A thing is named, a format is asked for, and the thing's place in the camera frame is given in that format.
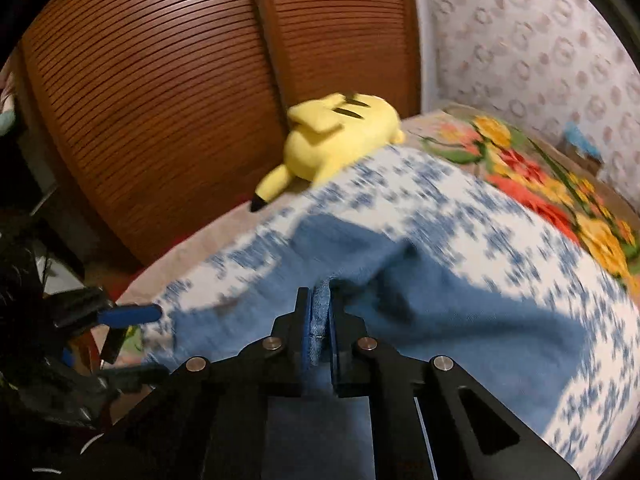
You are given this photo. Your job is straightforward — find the yellow plush toy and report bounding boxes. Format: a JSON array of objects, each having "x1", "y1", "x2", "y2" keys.
[{"x1": 250, "y1": 91, "x2": 407, "y2": 212}]

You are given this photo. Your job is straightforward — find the blue denim pants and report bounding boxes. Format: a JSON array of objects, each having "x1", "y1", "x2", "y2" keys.
[{"x1": 142, "y1": 212, "x2": 588, "y2": 480}]

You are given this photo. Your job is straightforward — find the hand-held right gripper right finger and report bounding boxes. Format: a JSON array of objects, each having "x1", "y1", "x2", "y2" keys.
[{"x1": 326, "y1": 284, "x2": 581, "y2": 480}]

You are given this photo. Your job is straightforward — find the flowered beige blanket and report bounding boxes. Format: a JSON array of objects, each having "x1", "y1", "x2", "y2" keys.
[{"x1": 87, "y1": 105, "x2": 640, "y2": 361}]

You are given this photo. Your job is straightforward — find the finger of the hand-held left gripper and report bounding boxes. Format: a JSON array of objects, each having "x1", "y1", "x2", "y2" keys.
[
  {"x1": 95, "y1": 363, "x2": 170, "y2": 394},
  {"x1": 50, "y1": 287, "x2": 163, "y2": 331}
]

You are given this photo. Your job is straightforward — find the light blue cloth bundle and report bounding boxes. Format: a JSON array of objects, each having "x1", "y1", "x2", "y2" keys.
[{"x1": 564, "y1": 122, "x2": 601, "y2": 157}]

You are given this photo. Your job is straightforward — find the ring patterned curtain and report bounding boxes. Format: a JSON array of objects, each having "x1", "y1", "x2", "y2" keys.
[{"x1": 422, "y1": 0, "x2": 640, "y2": 203}]

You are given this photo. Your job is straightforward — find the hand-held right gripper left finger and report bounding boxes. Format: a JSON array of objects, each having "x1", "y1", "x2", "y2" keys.
[{"x1": 107, "y1": 287, "x2": 313, "y2": 480}]

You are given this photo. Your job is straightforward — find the white blue floral bedsheet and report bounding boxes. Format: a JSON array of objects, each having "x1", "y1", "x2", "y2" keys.
[{"x1": 120, "y1": 145, "x2": 640, "y2": 480}]

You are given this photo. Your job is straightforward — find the wooden louvered wardrobe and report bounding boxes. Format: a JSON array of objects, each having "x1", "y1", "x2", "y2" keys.
[{"x1": 10, "y1": 0, "x2": 426, "y2": 267}]

